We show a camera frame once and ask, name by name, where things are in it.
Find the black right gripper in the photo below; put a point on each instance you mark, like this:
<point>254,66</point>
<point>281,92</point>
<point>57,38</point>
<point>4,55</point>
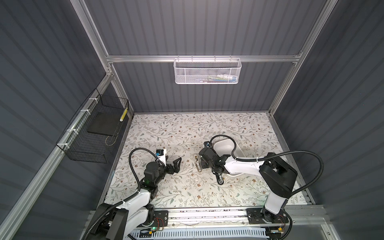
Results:
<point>202,163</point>

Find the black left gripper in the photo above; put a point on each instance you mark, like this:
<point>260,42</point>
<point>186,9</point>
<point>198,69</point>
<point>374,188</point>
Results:
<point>175,169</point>

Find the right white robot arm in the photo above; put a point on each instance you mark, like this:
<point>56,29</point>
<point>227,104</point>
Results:
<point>277,173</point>

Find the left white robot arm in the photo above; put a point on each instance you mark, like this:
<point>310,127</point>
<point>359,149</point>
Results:
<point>117,221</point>

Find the white oval plastic tray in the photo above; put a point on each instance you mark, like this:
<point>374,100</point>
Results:
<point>225,147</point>

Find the yellow marker pen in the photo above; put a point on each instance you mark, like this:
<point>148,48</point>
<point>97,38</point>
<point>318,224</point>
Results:
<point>123,115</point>

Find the black foam pad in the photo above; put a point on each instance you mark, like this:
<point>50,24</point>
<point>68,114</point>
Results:
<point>105,124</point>

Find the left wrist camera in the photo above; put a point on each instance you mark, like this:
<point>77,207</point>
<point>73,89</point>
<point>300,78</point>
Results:
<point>162,155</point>

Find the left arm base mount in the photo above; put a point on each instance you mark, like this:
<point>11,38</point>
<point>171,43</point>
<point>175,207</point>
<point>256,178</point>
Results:
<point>147,218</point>

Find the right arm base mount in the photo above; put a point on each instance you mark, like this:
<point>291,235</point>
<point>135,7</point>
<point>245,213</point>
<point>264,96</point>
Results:
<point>259,215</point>

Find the white wire mesh basket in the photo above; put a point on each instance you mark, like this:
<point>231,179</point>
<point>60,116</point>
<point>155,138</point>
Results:
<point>210,71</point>

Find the black wire basket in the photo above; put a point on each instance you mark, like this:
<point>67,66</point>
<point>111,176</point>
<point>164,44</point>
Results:
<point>79,145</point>

